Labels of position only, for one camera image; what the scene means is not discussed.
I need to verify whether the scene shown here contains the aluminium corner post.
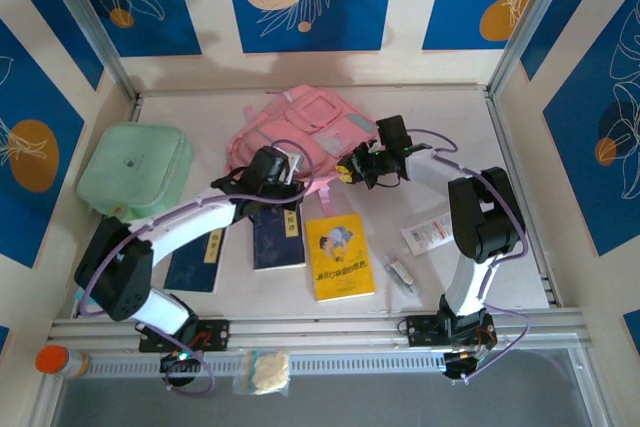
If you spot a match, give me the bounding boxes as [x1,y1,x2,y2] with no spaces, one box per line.
[37,0,139,103]
[487,0,586,98]

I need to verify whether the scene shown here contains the clear plastic pen pouch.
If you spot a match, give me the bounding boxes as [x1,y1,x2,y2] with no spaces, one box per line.
[380,251,421,298]

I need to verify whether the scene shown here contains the white red wipes packet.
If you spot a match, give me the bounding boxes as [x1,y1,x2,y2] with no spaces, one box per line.
[399,211,454,256]

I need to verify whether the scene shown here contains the aluminium frame rail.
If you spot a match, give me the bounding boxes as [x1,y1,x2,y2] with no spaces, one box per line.
[49,314,591,348]

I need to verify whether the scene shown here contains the grey slotted cable duct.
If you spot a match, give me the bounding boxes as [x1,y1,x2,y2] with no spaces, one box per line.
[87,350,446,378]

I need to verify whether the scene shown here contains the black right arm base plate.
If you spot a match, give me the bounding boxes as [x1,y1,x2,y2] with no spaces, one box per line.
[404,314,496,348]

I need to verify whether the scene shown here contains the pink student backpack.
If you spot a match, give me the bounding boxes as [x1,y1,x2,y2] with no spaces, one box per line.
[224,84,381,218]

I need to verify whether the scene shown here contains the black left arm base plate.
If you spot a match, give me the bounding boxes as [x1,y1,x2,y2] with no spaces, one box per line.
[138,318,232,353]

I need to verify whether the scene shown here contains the mint green zip pouch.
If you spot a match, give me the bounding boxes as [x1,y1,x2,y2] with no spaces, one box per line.
[75,121,195,221]

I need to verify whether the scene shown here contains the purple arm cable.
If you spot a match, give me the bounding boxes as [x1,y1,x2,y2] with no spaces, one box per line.
[407,129,532,386]
[79,144,319,396]

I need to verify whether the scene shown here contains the yellow picture book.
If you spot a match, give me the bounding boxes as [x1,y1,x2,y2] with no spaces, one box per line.
[304,212,377,303]

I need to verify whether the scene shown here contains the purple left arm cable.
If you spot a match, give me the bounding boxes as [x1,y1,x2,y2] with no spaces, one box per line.
[79,144,319,396]

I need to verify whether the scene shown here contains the clear bag with white contents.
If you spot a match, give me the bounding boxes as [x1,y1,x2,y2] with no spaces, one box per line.
[232,348,292,397]

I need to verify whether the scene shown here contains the orange capped bottle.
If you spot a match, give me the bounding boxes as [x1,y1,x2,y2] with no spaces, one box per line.
[34,345,91,379]

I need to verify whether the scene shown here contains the dark blue book yellow label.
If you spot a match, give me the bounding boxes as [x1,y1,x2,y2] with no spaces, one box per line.
[163,226,227,294]
[252,201,307,272]

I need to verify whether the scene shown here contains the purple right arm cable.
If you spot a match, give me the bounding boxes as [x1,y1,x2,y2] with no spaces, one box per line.
[407,129,532,386]

